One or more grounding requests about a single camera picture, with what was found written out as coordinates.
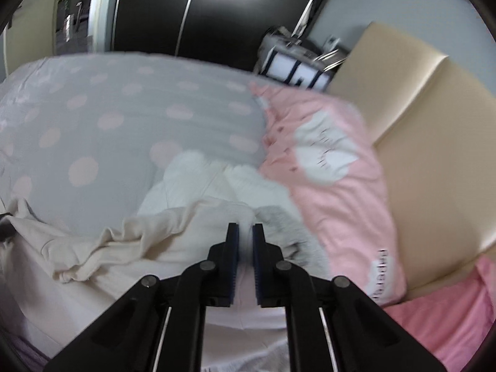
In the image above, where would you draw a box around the cream white sweatshirt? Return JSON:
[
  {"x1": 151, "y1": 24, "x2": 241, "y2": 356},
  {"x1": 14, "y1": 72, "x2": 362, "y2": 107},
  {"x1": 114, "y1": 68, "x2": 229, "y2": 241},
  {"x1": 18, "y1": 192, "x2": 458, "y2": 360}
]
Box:
[{"x1": 1, "y1": 198, "x2": 287, "y2": 368}]

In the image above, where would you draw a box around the plain pink pillow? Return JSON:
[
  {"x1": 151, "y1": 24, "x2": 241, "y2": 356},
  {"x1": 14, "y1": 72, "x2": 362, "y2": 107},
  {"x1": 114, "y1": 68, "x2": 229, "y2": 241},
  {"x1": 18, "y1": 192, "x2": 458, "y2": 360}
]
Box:
[{"x1": 384, "y1": 255, "x2": 495, "y2": 371}]

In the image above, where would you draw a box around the white fluffy garment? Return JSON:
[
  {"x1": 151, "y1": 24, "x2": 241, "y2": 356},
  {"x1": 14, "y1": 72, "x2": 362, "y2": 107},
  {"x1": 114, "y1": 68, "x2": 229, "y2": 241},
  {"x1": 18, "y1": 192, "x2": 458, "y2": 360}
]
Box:
[{"x1": 138, "y1": 150, "x2": 331, "y2": 278}]

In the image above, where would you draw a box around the pink cloud-print pillow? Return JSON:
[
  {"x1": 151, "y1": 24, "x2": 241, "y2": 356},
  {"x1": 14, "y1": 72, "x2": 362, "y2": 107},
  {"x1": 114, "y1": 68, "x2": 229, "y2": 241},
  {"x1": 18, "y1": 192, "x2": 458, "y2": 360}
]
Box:
[{"x1": 250, "y1": 84, "x2": 407, "y2": 306}]

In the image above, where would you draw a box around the grey pink-dotted bed sheet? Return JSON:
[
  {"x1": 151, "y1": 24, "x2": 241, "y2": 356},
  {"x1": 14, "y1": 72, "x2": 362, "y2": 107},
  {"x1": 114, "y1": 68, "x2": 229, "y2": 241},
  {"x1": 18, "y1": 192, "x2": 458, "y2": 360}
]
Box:
[{"x1": 1, "y1": 54, "x2": 265, "y2": 236}]

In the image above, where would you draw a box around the beige padded headboard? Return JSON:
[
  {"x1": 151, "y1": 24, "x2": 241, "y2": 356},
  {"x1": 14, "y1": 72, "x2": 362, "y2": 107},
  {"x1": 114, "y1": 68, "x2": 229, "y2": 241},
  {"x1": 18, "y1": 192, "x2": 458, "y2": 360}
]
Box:
[{"x1": 328, "y1": 22, "x2": 495, "y2": 298}]

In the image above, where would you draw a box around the white black bedside table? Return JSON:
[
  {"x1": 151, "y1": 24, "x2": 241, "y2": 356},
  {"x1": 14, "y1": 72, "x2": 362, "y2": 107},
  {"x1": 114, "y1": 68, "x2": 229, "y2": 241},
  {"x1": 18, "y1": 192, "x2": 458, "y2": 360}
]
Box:
[{"x1": 254, "y1": 27, "x2": 349, "y2": 91}]

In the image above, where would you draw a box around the beige room door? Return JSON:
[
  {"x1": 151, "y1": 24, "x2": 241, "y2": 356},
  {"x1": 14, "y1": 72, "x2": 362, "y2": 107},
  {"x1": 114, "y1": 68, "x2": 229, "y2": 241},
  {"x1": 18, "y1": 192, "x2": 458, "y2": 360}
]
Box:
[{"x1": 3, "y1": 0, "x2": 58, "y2": 75}]

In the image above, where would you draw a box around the black sliding wardrobe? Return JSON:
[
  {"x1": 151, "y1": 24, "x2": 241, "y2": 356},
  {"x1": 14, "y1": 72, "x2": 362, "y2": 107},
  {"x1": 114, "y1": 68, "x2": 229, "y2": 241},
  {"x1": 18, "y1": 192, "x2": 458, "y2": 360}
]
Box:
[{"x1": 110, "y1": 0, "x2": 326, "y2": 71}]

